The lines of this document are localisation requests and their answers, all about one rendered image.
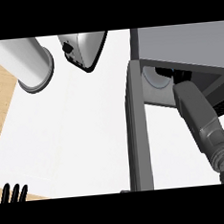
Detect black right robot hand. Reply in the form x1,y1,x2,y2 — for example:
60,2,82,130
154,64,194,86

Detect pale microwave turntable plate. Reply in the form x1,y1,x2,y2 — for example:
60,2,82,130
143,63,175,92

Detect grey microwave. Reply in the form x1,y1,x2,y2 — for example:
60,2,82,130
128,19,224,125

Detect dark grey microwave door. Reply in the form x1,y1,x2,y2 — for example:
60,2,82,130
118,58,155,193

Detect silver toaster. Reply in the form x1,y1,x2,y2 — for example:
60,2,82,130
57,30,112,76

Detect white cylinder with grey rim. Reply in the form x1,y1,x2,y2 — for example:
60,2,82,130
0,34,57,97

